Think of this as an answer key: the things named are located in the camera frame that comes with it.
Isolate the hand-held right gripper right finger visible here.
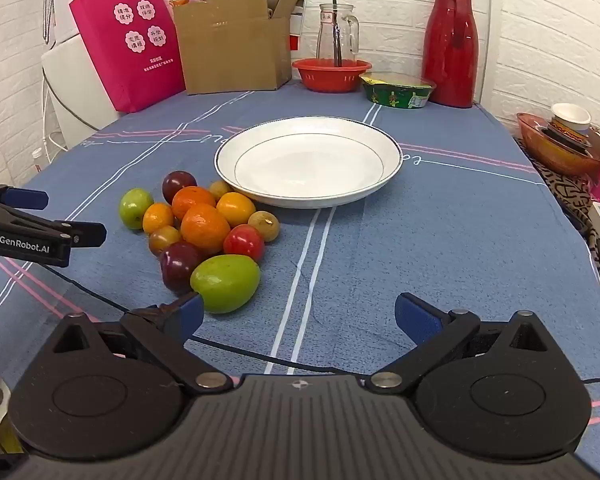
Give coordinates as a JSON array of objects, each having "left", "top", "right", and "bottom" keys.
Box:
[{"left": 365, "top": 292, "right": 556, "bottom": 394}]

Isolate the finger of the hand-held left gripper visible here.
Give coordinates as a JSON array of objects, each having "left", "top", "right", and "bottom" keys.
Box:
[
  {"left": 0, "top": 178, "right": 49, "bottom": 211},
  {"left": 55, "top": 221, "right": 107, "bottom": 249}
]

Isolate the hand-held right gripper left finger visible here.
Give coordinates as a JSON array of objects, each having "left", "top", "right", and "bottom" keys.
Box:
[{"left": 54, "top": 292, "right": 233, "bottom": 395}]

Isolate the large dark red plum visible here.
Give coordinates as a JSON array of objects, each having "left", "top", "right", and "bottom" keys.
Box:
[{"left": 160, "top": 240, "right": 206, "bottom": 296}]

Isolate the small green apple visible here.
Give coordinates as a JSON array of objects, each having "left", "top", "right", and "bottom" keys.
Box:
[{"left": 119, "top": 188, "right": 155, "bottom": 231}]

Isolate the reddish brown jujube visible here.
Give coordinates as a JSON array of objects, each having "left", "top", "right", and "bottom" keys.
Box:
[{"left": 148, "top": 225, "right": 183, "bottom": 257}]

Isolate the orange tangerine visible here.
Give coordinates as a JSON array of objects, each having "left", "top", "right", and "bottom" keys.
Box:
[
  {"left": 180, "top": 203, "right": 231, "bottom": 256},
  {"left": 171, "top": 186, "right": 217, "bottom": 221}
]

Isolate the red cherry tomato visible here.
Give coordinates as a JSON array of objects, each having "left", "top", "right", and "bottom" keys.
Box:
[{"left": 223, "top": 224, "right": 266, "bottom": 264}]

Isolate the dark red apple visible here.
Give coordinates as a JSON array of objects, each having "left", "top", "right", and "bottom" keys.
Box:
[{"left": 161, "top": 170, "right": 198, "bottom": 204}]

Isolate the white plate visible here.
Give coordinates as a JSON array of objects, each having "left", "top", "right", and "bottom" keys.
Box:
[{"left": 215, "top": 116, "right": 403, "bottom": 209}]

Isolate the blue striped tablecloth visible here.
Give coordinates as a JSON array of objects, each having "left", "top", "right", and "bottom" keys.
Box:
[{"left": 0, "top": 80, "right": 600, "bottom": 461}]

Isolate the white appliance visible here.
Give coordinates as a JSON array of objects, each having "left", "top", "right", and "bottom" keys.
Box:
[{"left": 41, "top": 35, "right": 121, "bottom": 148}]

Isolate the pink tote bag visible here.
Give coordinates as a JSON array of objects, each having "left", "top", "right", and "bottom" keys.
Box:
[{"left": 69, "top": 0, "right": 186, "bottom": 113}]

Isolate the black patterned cloth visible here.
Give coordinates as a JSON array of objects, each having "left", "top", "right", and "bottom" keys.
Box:
[{"left": 517, "top": 137, "right": 600, "bottom": 271}]

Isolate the orange bowl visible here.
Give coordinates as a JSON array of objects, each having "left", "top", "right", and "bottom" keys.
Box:
[{"left": 516, "top": 112, "right": 600, "bottom": 177}]

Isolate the green instant noodle bowl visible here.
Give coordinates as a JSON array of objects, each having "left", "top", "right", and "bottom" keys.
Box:
[{"left": 359, "top": 72, "right": 437, "bottom": 110}]

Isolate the cardboard box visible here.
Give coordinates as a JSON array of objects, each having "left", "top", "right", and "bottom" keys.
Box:
[{"left": 172, "top": 0, "right": 301, "bottom": 96}]

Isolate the red plastic basket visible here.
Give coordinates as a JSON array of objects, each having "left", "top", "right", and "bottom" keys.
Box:
[{"left": 292, "top": 58, "right": 372, "bottom": 93}]

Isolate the white paper cup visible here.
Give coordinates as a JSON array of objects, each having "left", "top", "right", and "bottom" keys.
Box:
[{"left": 551, "top": 103, "right": 592, "bottom": 133}]

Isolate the red thermos jug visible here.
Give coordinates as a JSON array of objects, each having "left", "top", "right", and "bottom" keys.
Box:
[{"left": 421, "top": 0, "right": 480, "bottom": 109}]

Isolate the metal stirrer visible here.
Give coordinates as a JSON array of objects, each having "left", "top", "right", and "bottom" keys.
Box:
[{"left": 331, "top": 0, "right": 342, "bottom": 67}]

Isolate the glass pitcher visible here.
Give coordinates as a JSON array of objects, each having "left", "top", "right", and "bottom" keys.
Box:
[{"left": 316, "top": 3, "right": 360, "bottom": 67}]

